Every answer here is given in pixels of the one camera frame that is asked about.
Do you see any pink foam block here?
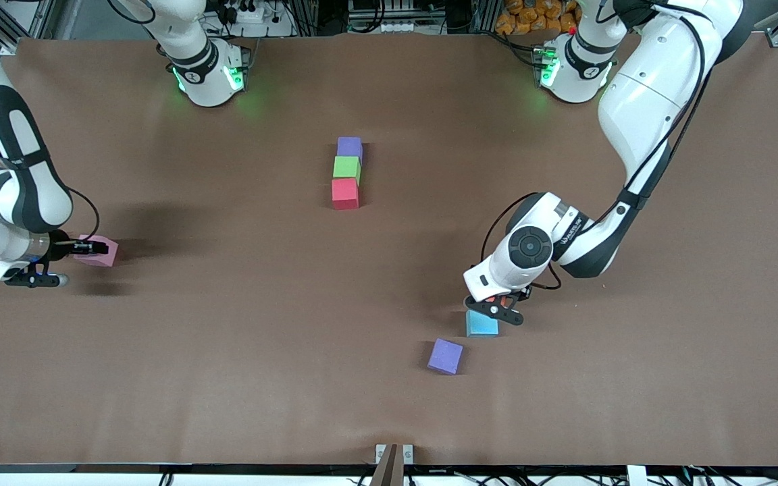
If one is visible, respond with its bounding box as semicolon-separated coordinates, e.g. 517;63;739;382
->
73;234;120;268

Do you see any red foam block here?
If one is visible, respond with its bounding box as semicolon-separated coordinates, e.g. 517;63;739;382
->
332;178;361;211

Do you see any green foam block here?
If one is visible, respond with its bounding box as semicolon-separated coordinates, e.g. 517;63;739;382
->
332;156;362;183

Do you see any light blue foam block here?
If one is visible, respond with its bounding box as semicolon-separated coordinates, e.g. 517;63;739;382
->
465;309;500;338

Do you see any brown paper table cover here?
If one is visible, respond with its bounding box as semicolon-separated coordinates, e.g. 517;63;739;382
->
0;30;778;468

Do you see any brown wooden stick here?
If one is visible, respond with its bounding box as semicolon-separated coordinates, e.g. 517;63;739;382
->
370;443;400;486

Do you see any pile of orange bags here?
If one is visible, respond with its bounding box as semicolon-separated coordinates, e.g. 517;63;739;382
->
495;0;582;36

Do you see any white power strip with plugs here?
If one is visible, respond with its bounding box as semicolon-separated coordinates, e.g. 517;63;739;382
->
217;0;295;38

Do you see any white electrical box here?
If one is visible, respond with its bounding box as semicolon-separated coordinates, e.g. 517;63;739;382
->
347;0;409;34

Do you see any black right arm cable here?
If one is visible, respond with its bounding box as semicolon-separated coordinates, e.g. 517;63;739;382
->
0;0;101;240

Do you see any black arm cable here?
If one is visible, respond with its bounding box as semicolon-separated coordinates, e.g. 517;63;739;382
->
0;0;101;240
480;0;710;291

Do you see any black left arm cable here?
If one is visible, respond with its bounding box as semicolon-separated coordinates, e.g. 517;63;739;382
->
480;0;710;291

